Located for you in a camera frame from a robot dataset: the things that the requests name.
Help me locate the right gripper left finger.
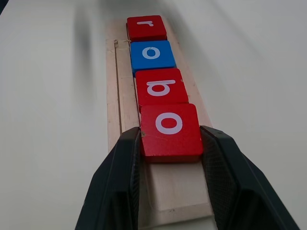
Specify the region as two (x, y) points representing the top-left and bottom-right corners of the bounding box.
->
(74, 126), (142, 230)

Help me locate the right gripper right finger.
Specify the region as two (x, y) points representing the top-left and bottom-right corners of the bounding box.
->
(200, 125), (301, 230)

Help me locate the red letter tile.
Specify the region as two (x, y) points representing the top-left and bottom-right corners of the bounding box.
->
(126, 15), (168, 43)
(134, 68), (189, 114)
(140, 103), (204, 164)

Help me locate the wooden letter tray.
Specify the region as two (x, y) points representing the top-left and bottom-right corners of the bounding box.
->
(105, 16), (218, 227)

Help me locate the blue letter tile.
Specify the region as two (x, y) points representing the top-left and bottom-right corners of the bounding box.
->
(130, 40), (177, 78)

